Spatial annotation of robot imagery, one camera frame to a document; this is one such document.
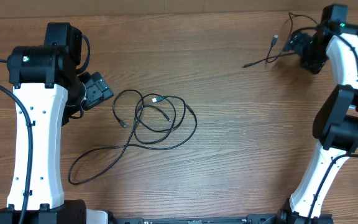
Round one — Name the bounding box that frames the thin black cable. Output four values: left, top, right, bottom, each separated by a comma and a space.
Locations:
242, 11, 321, 68

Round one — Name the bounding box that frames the black USB-A cable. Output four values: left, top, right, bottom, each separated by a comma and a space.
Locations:
133, 93, 187, 145

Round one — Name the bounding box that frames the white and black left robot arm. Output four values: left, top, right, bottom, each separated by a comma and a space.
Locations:
0, 22, 114, 223

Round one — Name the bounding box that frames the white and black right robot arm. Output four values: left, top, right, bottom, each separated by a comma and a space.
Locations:
275, 4, 358, 223

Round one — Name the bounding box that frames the long black USB-C cable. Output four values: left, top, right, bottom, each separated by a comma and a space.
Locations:
68, 89, 198, 185

